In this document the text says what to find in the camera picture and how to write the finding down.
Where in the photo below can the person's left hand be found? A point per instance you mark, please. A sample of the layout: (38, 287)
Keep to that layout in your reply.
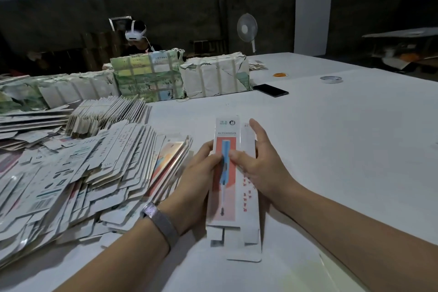
(191, 189)

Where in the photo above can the person's right hand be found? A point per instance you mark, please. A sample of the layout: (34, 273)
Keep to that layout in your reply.
(263, 168)

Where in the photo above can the toothbrush carton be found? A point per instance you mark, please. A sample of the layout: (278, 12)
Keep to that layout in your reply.
(243, 233)

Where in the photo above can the fanned stack of white cartons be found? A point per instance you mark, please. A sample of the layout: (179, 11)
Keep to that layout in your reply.
(106, 114)

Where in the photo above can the pile of cartons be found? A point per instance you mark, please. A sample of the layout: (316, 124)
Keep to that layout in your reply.
(68, 179)

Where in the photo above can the person's left forearm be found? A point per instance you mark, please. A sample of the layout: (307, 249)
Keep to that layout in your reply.
(113, 264)

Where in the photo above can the person's right forearm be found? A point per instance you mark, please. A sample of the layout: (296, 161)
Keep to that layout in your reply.
(363, 240)

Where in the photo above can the grey band wristwatch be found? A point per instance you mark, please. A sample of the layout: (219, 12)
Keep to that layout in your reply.
(161, 223)

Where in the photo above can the black smartphone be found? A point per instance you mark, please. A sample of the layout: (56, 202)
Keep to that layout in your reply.
(271, 90)

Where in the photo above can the small orange tape roll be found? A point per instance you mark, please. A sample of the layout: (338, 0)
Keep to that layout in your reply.
(280, 75)

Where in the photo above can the small white paper stack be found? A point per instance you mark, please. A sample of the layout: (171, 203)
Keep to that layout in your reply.
(257, 65)

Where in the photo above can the white tape roll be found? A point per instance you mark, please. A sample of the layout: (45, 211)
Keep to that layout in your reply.
(322, 79)

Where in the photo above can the green printed wrapped bundle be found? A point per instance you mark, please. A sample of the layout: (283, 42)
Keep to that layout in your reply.
(147, 75)

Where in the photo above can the dark wooden chair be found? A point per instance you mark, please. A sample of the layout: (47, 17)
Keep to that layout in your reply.
(209, 47)

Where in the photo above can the white standing fan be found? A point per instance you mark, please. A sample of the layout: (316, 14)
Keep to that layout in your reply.
(247, 27)

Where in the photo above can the white board panel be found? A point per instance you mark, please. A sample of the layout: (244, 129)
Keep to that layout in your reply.
(313, 14)

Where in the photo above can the row of white wrapped bundles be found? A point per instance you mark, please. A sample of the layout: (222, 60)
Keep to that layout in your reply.
(58, 91)

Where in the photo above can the cluttered side table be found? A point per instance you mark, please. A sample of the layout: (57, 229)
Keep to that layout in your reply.
(400, 52)

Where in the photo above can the white head-mounted camera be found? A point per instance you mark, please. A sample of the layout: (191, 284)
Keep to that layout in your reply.
(135, 31)

